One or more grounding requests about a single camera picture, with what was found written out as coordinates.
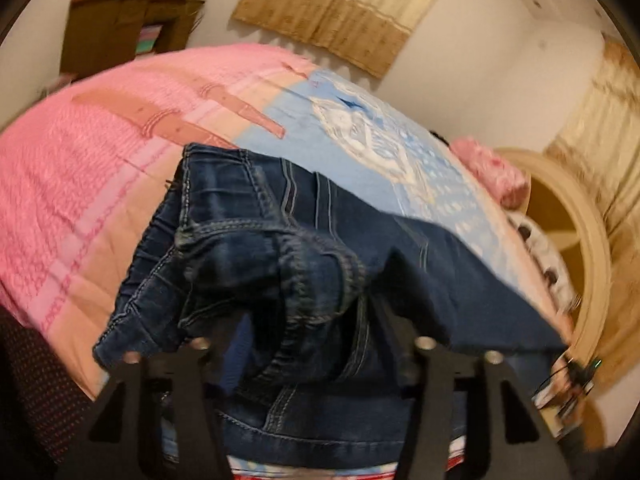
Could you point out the white black patterned pillow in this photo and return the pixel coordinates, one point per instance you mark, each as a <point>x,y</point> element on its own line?
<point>549,261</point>

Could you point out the dark brown wooden cabinet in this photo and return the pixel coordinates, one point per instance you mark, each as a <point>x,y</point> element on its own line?
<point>102,34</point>

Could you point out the pink floral pillow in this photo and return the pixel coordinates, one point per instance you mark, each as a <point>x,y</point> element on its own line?
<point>506,184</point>

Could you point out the cream round wooden headboard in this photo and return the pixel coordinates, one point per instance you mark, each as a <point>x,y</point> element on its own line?
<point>564,211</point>

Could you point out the pink and blue bedspread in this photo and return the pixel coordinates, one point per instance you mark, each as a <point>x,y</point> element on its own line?
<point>83,171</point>

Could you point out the dark blue denim jeans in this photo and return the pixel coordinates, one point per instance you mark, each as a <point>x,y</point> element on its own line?
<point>312,377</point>

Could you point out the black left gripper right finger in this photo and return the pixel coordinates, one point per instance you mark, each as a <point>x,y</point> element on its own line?
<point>470,417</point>

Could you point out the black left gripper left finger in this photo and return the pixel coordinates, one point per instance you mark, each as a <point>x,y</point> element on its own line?
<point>121,434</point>

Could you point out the beige patterned window curtain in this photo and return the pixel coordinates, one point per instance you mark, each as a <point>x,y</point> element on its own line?
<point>366,33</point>

